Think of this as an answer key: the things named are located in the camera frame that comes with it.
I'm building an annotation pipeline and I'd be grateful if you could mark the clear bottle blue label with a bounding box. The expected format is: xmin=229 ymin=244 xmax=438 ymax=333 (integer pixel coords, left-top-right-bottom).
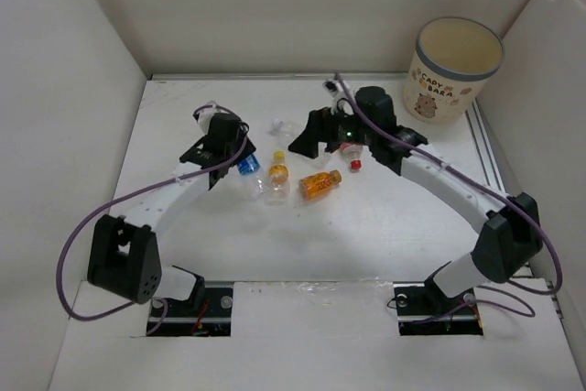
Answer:
xmin=237 ymin=154 xmax=266 ymax=200

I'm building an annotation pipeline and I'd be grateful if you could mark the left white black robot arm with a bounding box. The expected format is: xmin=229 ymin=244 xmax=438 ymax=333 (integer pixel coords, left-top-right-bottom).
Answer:
xmin=87 ymin=111 xmax=255 ymax=315

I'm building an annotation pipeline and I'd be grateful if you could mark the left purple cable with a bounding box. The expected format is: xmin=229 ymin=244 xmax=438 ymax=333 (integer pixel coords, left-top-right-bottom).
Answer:
xmin=55 ymin=104 xmax=251 ymax=335

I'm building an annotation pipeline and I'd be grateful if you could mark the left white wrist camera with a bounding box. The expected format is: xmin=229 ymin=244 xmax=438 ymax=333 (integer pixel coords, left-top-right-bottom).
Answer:
xmin=193 ymin=101 xmax=231 ymax=134

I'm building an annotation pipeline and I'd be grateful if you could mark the large clear plastic bottle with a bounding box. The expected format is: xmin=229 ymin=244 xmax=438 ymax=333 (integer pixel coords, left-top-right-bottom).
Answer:
xmin=269 ymin=119 xmax=303 ymax=140

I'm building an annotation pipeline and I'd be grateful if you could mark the purple cable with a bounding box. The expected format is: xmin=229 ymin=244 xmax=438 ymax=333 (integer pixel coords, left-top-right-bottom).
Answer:
xmin=333 ymin=71 xmax=563 ymax=324
xmin=55 ymin=104 xmax=251 ymax=335

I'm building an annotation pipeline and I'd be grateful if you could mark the clear bottle red label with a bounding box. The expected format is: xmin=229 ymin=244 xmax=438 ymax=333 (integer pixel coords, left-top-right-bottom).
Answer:
xmin=340 ymin=143 xmax=364 ymax=172

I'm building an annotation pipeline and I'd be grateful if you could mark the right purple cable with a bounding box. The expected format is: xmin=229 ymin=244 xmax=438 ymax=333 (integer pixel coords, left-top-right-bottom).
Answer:
xmin=333 ymin=71 xmax=563 ymax=324

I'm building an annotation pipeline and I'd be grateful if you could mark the cream capybara bin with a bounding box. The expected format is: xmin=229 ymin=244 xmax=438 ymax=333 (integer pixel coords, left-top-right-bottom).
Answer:
xmin=403 ymin=16 xmax=505 ymax=125

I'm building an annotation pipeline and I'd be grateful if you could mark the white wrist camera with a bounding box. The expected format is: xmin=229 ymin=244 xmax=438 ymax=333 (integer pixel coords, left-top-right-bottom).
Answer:
xmin=323 ymin=78 xmax=354 ymax=114
xmin=193 ymin=101 xmax=231 ymax=134

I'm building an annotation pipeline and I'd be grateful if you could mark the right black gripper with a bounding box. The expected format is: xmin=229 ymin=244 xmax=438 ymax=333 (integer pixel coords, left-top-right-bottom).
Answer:
xmin=288 ymin=100 xmax=376 ymax=158

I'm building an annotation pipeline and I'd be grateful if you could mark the clear bottle yellow cap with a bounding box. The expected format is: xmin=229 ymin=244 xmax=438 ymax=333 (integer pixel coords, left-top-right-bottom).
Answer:
xmin=266 ymin=150 xmax=290 ymax=204

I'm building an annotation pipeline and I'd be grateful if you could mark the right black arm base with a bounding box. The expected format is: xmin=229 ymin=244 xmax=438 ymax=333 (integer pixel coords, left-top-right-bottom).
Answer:
xmin=386 ymin=282 xmax=483 ymax=336

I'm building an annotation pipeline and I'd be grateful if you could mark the orange bottle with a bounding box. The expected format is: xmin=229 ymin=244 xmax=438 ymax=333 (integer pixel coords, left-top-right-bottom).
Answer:
xmin=298 ymin=170 xmax=342 ymax=201

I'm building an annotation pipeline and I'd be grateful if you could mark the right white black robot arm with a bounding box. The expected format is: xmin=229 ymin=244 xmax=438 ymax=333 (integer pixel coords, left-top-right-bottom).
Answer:
xmin=288 ymin=81 xmax=543 ymax=312

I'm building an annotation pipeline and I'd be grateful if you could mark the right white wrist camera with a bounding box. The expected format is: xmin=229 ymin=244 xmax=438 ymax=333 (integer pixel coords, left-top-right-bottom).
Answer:
xmin=323 ymin=78 xmax=354 ymax=114

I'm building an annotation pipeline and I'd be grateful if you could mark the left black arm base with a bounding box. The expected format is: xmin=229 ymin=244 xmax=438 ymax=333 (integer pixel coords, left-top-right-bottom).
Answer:
xmin=146 ymin=281 xmax=233 ymax=338

